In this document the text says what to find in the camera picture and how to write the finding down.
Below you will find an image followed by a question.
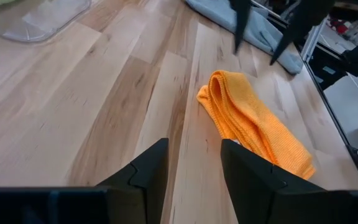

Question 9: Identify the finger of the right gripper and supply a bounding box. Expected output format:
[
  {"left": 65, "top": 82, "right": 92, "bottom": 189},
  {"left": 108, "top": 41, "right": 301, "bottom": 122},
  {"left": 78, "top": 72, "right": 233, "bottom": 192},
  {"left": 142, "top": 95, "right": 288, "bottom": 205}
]
[
  {"left": 270, "top": 0, "right": 336, "bottom": 66},
  {"left": 228, "top": 0, "right": 252, "bottom": 55}
]

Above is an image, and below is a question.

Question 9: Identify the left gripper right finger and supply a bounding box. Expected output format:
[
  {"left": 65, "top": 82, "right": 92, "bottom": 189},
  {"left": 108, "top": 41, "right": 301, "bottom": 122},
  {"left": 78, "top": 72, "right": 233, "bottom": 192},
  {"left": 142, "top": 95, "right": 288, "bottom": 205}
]
[{"left": 221, "top": 138, "right": 325, "bottom": 224}]

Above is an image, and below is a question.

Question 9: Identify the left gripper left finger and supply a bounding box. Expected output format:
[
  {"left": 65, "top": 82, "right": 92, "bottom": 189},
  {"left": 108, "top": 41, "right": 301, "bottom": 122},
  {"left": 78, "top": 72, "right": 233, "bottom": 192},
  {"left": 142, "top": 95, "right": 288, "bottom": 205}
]
[{"left": 96, "top": 138, "right": 170, "bottom": 224}]

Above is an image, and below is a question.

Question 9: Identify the orange microfiber towel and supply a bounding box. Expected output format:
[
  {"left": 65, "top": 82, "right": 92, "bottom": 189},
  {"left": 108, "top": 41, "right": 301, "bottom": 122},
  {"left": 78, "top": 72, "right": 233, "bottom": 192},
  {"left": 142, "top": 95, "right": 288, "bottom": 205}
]
[{"left": 196, "top": 70, "right": 316, "bottom": 180}]

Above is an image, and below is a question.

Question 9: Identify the grey microfiber towel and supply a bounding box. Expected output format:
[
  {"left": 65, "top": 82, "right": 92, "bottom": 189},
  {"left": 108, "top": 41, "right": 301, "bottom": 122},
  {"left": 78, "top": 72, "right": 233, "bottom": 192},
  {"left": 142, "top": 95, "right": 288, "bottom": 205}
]
[{"left": 185, "top": 0, "right": 304, "bottom": 75}]

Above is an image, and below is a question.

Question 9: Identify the clear plastic bin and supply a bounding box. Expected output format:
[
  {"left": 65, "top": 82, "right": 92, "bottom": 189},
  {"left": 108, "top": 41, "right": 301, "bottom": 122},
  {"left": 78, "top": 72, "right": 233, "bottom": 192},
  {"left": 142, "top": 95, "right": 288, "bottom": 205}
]
[{"left": 0, "top": 0, "right": 93, "bottom": 44}]

